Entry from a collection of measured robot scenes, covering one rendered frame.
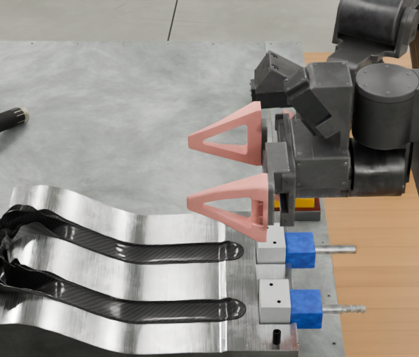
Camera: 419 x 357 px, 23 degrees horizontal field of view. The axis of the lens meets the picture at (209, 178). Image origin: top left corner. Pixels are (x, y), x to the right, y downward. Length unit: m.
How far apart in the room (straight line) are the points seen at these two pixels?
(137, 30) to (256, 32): 0.42
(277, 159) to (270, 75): 0.25
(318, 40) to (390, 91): 2.70
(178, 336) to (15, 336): 0.19
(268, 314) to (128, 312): 0.18
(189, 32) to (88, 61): 1.73
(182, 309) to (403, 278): 0.35
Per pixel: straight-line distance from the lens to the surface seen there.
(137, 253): 1.38
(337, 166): 0.95
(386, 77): 0.95
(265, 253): 1.33
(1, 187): 1.65
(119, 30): 3.67
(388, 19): 1.16
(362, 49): 1.16
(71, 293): 1.28
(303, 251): 1.34
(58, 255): 1.32
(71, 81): 1.89
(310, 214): 1.55
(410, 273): 1.49
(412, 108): 0.94
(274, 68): 1.18
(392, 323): 1.42
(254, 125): 1.02
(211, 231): 1.40
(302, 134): 0.97
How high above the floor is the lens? 1.79
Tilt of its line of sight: 37 degrees down
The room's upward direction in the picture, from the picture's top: straight up
